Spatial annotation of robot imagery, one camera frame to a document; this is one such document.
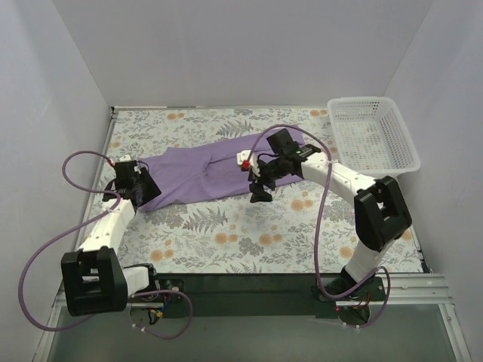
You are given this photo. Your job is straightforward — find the purple t shirt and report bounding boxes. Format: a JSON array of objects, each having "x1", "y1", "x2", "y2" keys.
[{"x1": 140, "y1": 126, "x2": 324, "y2": 213}]

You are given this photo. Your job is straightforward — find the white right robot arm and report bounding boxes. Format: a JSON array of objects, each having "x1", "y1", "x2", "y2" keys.
[{"x1": 236, "y1": 125, "x2": 412, "y2": 300}]

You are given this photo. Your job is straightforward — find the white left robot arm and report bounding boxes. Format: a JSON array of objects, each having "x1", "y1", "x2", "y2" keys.
[{"x1": 61, "y1": 155, "x2": 161, "y2": 316}]

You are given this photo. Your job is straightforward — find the floral table mat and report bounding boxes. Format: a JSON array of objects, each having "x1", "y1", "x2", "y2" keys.
[{"x1": 74, "y1": 108, "x2": 423, "y2": 275}]

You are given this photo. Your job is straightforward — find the white plastic basket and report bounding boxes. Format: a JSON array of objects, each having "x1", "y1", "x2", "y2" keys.
[{"x1": 327, "y1": 97, "x2": 421, "y2": 178}]

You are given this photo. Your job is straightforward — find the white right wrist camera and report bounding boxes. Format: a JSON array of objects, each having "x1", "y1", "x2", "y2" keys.
[{"x1": 236, "y1": 150, "x2": 260, "y2": 177}]

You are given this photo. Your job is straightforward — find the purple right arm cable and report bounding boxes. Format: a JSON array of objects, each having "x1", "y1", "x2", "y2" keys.
[{"x1": 248, "y1": 124, "x2": 391, "y2": 331}]

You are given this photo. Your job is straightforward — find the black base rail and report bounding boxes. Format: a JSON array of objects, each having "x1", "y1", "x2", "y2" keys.
[{"x1": 128, "y1": 272, "x2": 387, "y2": 320}]

